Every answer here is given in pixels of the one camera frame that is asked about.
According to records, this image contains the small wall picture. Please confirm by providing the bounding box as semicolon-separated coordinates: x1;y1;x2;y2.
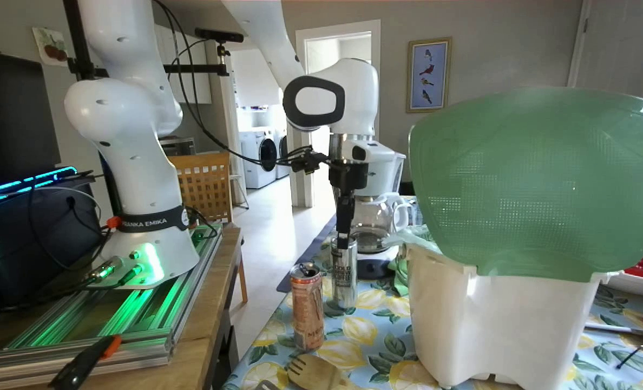
32;26;72;68

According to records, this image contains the white door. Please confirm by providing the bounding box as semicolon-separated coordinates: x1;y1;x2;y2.
565;0;643;99

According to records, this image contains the small black utensil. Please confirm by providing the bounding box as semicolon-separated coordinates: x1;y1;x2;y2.
614;345;643;371

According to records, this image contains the orange and black hand tool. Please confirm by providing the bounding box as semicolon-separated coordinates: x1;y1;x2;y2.
47;334;123;390

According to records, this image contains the white washing machine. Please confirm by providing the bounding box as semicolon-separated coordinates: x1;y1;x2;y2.
236;106;291;190

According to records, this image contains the white plastic bin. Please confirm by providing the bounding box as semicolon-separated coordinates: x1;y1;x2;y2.
404;243;603;390

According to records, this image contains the wicker laundry basket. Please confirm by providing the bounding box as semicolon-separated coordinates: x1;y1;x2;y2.
166;149;234;225

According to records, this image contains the silver soda can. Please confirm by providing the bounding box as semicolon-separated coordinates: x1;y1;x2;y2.
332;241;359;311

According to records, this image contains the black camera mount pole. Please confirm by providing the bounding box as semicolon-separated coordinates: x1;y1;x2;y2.
60;0;232;81

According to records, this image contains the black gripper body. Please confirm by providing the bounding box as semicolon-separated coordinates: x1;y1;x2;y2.
328;160;372;207

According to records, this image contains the lemon print blue tablecloth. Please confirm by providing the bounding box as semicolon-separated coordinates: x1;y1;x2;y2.
221;236;643;390

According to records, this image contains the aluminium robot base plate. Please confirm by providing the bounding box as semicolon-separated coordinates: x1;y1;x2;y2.
0;223;226;374

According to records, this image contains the black case with blue light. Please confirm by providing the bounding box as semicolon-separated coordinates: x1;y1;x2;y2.
0;164;111;316

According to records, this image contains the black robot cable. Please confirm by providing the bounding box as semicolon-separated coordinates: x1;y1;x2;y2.
152;0;315;169

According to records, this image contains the wooden slotted spatula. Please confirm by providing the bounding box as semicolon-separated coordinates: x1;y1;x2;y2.
283;352;359;390

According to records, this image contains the green cloth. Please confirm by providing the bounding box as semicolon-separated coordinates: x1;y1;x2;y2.
387;255;413;298

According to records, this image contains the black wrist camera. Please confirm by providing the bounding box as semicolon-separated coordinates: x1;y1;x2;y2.
283;140;334;176

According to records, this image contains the black stereo camera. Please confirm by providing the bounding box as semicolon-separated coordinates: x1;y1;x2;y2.
193;26;245;45

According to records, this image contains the black monitor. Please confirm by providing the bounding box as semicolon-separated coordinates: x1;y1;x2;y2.
0;45;62;192

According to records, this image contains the white drip coffee maker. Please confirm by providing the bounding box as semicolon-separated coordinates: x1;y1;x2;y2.
332;139;413;279

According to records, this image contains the framed bird picture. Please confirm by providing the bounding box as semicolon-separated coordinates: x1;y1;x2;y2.
404;37;454;115

